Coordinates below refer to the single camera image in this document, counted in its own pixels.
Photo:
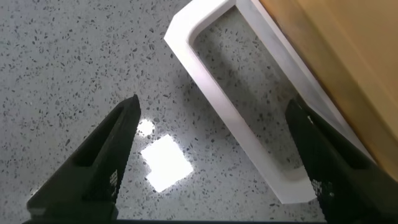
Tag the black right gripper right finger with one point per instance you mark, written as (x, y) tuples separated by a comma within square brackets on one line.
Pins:
[(335, 168)]

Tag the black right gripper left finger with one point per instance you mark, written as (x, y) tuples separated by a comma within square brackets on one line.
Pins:
[(102, 161)]

